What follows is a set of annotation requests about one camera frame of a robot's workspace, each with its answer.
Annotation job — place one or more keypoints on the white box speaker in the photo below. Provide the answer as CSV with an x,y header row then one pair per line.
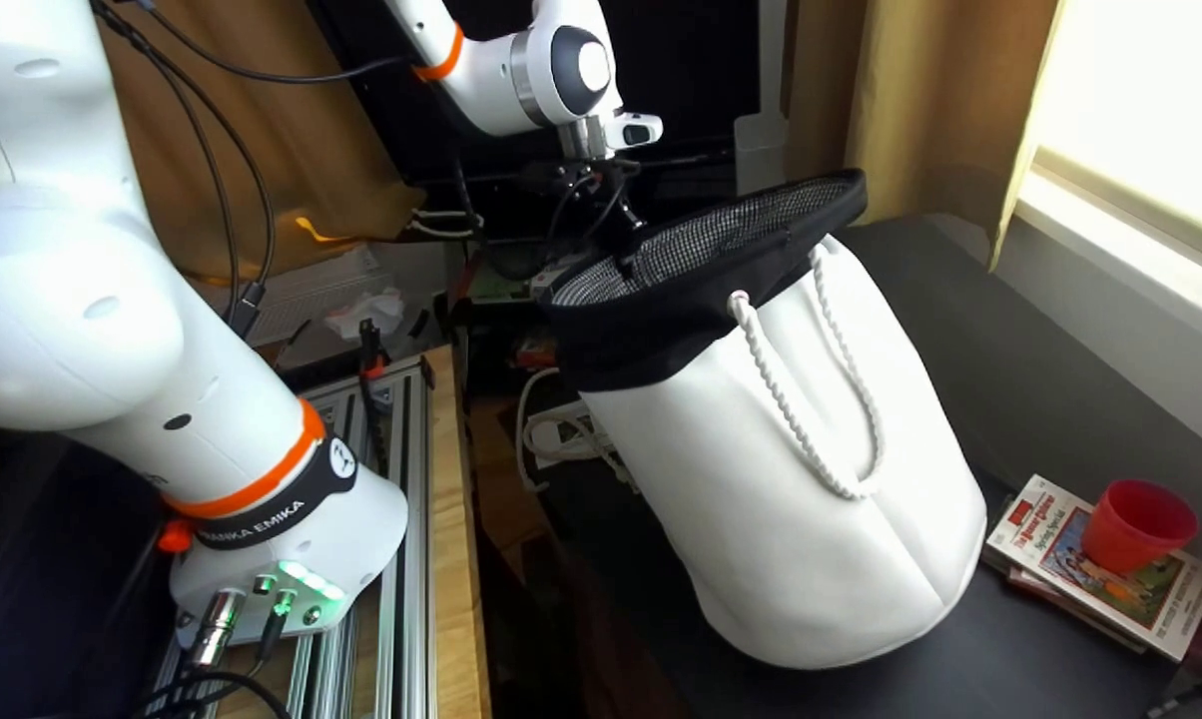
x,y
758,151

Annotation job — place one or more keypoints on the white bag with black rim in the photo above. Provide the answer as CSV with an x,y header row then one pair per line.
x,y
778,424

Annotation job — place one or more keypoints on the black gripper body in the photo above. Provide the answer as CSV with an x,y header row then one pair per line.
x,y
593,214

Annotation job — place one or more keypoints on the mustard yellow curtain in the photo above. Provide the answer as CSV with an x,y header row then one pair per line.
x,y
927,98

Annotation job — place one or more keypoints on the illustrated picture book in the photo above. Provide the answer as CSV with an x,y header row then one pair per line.
x,y
1039,536

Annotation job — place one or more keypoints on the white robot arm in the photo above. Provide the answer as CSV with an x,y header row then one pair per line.
x,y
114,348

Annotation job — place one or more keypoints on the white power strip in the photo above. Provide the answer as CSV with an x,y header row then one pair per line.
x,y
553,437

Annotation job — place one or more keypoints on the red plastic cup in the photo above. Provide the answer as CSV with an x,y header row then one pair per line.
x,y
1134,525

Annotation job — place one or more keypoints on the black television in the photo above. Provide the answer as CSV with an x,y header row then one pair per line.
x,y
523,87

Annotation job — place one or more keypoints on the aluminium frame rail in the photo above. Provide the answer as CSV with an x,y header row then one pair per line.
x,y
318,600

